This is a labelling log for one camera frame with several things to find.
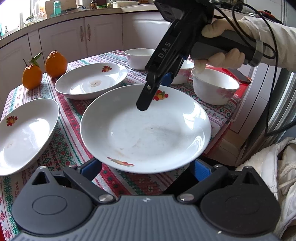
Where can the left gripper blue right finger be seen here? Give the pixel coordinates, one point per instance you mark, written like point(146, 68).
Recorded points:
point(208, 177)

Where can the white jacket torso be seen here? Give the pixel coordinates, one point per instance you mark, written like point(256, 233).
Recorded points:
point(276, 166)

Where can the white kitchen cabinets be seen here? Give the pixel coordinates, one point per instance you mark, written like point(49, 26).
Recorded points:
point(78, 35)

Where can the red drink carton box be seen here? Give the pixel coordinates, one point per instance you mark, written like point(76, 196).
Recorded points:
point(222, 117)

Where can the white bowl pink print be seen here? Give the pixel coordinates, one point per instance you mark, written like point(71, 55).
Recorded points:
point(214, 87)

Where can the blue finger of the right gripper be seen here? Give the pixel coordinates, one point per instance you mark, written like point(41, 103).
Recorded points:
point(167, 79)
point(153, 82)

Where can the right forearm white sleeve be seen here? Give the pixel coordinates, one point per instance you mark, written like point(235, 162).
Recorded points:
point(279, 37)

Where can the orange without leaf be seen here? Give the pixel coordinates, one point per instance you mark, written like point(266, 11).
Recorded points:
point(56, 64)

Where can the white plate with fruit print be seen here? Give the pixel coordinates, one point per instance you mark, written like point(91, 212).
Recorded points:
point(170, 134)

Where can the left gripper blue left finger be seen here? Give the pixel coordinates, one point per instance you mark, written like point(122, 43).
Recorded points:
point(81, 178)

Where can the orange with green leaf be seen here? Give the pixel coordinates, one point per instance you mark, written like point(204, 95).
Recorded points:
point(32, 74)

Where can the teal box on counter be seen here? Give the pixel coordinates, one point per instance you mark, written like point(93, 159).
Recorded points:
point(56, 8)

